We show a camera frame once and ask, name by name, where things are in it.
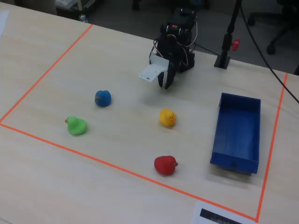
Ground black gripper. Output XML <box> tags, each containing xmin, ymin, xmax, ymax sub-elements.
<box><xmin>157</xmin><ymin>34</ymin><xmax>185</xmax><ymax>91</ymax></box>

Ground yellow rubber duck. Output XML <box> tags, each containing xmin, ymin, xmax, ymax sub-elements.
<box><xmin>159</xmin><ymin>108</ymin><xmax>178</xmax><ymax>128</ymax></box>

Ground blue rubber duck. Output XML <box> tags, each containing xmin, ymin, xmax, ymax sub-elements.
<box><xmin>94</xmin><ymin>90</ymin><xmax>112</xmax><ymax>108</ymax></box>

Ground red rubber duck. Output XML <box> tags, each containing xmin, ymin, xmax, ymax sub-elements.
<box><xmin>154</xmin><ymin>155</ymin><xmax>179</xmax><ymax>177</ymax></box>

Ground blue plastic box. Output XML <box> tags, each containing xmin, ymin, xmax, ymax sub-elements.
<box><xmin>209</xmin><ymin>92</ymin><xmax>262</xmax><ymax>175</ymax></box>

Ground green rubber duck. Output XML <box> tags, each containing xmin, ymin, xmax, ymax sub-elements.
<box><xmin>64</xmin><ymin>115</ymin><xmax>88</xmax><ymax>137</ymax></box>

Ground red clamp knob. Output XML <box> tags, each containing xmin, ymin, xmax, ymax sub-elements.
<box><xmin>231</xmin><ymin>38</ymin><xmax>241</xmax><ymax>52</ymax></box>

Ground orange tape strip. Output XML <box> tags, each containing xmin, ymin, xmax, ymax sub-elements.
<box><xmin>255</xmin><ymin>72</ymin><xmax>289</xmax><ymax>222</ymax></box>
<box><xmin>0</xmin><ymin>122</ymin><xmax>259</xmax><ymax>223</ymax></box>
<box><xmin>0</xmin><ymin>24</ymin><xmax>94</xmax><ymax>124</ymax></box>

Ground black office chair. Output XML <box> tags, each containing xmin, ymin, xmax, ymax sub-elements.
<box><xmin>247</xmin><ymin>0</ymin><xmax>299</xmax><ymax>56</ymax></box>

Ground white paper with black print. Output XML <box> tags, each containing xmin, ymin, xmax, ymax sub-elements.
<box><xmin>190</xmin><ymin>200</ymin><xmax>257</xmax><ymax>224</ymax></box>

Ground plain white paper sheet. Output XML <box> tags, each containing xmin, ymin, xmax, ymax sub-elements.
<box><xmin>0</xmin><ymin>10</ymin><xmax>10</xmax><ymax>38</ymax></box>

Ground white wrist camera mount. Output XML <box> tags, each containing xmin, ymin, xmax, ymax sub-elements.
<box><xmin>138</xmin><ymin>52</ymin><xmax>172</xmax><ymax>84</ymax></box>

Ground thin black power cable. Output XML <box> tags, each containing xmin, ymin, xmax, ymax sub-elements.
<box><xmin>195</xmin><ymin>43</ymin><xmax>221</xmax><ymax>56</ymax></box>

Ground black camera stand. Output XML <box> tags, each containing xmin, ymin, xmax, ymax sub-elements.
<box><xmin>214</xmin><ymin>0</ymin><xmax>243</xmax><ymax>70</ymax></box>

